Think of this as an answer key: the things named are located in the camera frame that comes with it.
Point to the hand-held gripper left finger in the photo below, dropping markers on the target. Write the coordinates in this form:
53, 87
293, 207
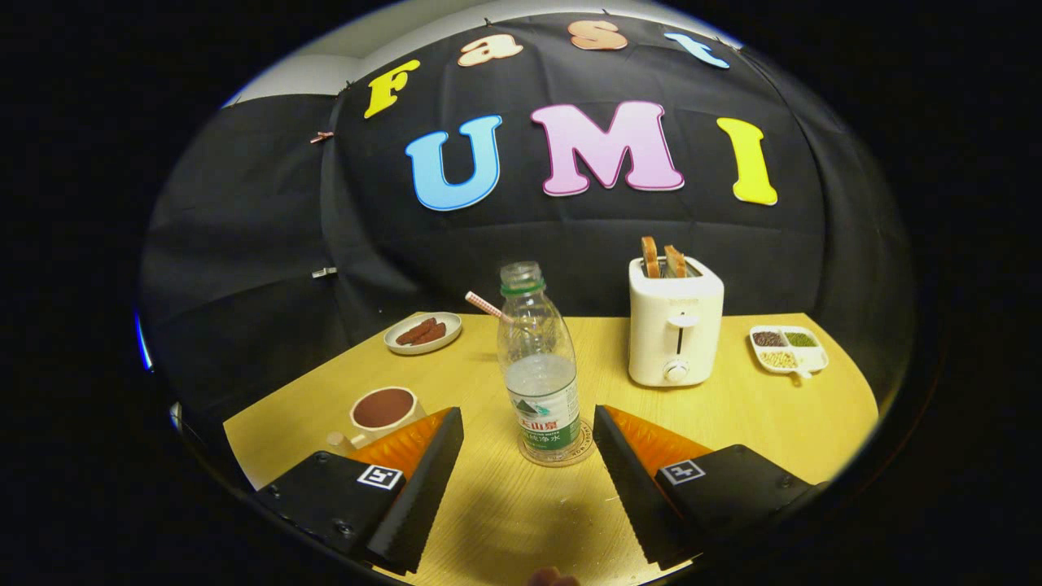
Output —
423, 488

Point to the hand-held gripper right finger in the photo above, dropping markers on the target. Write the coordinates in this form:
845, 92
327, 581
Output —
627, 488

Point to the round cork coaster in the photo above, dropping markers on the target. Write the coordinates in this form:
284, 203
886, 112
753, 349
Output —
586, 443

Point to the clear plastic juice bottle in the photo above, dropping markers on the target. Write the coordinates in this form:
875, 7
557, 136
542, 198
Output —
541, 391

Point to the wooden table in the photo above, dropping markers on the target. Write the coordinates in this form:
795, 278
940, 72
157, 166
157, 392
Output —
733, 423

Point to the brown food piece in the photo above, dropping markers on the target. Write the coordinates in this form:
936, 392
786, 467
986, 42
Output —
413, 331
434, 334

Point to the oval white plate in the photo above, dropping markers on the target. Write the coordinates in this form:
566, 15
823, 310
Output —
452, 325

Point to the cream toaster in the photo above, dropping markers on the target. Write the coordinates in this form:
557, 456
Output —
676, 325

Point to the striped paper straw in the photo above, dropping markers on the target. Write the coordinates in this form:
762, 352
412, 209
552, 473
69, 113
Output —
487, 307

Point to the white divided bean dish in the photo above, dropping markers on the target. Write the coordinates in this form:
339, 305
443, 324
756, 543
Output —
790, 352

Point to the toast slice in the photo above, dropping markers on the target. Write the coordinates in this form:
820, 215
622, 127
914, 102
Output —
650, 259
676, 262

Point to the pink cloth clip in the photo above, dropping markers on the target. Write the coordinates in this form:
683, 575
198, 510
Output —
321, 137

